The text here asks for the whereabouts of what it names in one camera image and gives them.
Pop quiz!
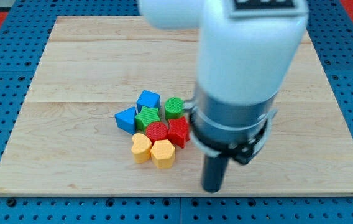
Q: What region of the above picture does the red star block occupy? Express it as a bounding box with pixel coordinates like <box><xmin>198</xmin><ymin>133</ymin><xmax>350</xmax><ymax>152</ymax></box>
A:
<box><xmin>167</xmin><ymin>116</ymin><xmax>190</xmax><ymax>149</ymax></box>

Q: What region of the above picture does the blue triangle block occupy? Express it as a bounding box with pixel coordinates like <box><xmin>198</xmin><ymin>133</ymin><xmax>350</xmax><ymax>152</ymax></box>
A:
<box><xmin>114</xmin><ymin>107</ymin><xmax>136</xmax><ymax>135</ymax></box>

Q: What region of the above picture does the green cylinder block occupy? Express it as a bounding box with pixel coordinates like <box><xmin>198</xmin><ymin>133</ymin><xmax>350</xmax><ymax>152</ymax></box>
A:
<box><xmin>164</xmin><ymin>97</ymin><xmax>184</xmax><ymax>120</ymax></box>

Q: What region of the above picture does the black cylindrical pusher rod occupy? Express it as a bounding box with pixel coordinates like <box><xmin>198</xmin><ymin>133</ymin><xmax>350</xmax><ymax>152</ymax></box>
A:
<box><xmin>201</xmin><ymin>156</ymin><xmax>229</xmax><ymax>193</ymax></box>

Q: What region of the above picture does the blue cube block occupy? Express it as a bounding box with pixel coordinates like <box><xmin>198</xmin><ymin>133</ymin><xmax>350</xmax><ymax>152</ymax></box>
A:
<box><xmin>136</xmin><ymin>90</ymin><xmax>161</xmax><ymax>113</ymax></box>

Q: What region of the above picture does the green star block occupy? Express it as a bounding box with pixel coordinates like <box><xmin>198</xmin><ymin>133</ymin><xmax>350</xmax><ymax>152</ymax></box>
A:
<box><xmin>135</xmin><ymin>106</ymin><xmax>161</xmax><ymax>132</ymax></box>

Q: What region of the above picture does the silver clamp ring mount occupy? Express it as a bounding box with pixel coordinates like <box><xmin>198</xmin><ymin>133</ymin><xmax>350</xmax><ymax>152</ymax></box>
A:
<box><xmin>183</xmin><ymin>86</ymin><xmax>277</xmax><ymax>165</ymax></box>

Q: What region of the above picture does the light wooden board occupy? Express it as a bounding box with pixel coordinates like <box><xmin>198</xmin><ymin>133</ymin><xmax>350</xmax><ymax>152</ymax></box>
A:
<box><xmin>0</xmin><ymin>16</ymin><xmax>353</xmax><ymax>197</ymax></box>

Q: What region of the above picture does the red cylinder block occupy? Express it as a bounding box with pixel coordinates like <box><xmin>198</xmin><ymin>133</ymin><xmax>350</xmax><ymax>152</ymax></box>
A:
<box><xmin>145</xmin><ymin>121</ymin><xmax>168</xmax><ymax>144</ymax></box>

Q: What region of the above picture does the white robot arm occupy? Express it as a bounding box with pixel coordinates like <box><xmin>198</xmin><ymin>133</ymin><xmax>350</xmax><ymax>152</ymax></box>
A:
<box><xmin>137</xmin><ymin>0</ymin><xmax>309</xmax><ymax>192</ymax></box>

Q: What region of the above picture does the yellow hexagon block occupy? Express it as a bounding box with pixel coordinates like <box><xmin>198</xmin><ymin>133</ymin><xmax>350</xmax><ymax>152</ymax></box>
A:
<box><xmin>150</xmin><ymin>139</ymin><xmax>176</xmax><ymax>169</ymax></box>

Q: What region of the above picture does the yellow heart block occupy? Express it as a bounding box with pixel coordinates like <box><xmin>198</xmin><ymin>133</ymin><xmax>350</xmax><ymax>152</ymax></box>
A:
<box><xmin>131</xmin><ymin>133</ymin><xmax>152</xmax><ymax>164</ymax></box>

